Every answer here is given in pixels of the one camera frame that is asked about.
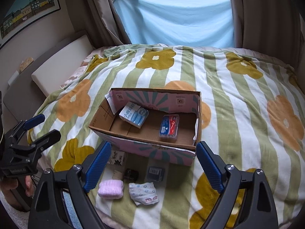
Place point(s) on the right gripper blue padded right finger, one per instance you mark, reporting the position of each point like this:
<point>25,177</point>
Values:
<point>257,208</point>

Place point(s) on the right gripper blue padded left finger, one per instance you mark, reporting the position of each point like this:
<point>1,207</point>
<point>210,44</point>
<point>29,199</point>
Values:
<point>49,210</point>

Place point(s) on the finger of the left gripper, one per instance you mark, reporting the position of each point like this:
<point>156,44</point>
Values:
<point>47,138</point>
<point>14,135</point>

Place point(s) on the white patterned sock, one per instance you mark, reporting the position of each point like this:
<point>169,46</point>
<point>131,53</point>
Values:
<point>143,194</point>

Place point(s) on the white blue carton box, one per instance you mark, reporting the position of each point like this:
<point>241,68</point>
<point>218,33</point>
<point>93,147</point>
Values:
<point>134,114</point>

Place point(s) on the dental floss pick box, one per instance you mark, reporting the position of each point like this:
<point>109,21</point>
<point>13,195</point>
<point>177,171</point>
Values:
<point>169,127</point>

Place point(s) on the beige cream bottle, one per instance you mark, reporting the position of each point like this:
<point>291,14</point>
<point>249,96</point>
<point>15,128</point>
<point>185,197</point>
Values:
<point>118,175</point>

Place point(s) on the person's left hand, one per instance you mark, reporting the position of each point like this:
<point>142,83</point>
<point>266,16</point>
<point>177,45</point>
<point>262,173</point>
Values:
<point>9,184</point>

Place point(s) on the pink folded sock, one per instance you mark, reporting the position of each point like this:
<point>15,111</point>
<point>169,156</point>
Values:
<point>111,189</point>

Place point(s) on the white cushioned headboard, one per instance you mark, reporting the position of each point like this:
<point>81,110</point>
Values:
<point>61,65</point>

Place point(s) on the beige bedside object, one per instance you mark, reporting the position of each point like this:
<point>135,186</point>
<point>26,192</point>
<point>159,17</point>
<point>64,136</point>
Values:
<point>25,63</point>

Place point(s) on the black white patterned box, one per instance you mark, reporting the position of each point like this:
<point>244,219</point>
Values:
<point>117,158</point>

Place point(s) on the black glass jar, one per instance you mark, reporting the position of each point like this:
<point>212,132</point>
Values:
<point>131,175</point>

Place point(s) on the floral striped blanket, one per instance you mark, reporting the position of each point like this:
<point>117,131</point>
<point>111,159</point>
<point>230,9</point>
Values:
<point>252,116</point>

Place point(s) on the pink teal cardboard box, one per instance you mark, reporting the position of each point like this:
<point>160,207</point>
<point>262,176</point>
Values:
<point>146,140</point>

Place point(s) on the left brown curtain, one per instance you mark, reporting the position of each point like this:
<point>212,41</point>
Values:
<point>100,20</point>

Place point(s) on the brown curtain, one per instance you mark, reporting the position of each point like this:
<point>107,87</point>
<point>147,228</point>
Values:
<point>100,20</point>
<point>271,27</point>

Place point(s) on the right brown curtain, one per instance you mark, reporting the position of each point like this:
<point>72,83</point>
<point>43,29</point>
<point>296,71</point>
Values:
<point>271,27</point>

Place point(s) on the light blue window cloth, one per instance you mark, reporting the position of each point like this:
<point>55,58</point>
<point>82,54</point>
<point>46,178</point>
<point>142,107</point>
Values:
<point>194,23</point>

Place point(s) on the framed wall picture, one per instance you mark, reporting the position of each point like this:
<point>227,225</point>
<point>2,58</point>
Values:
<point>23,13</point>

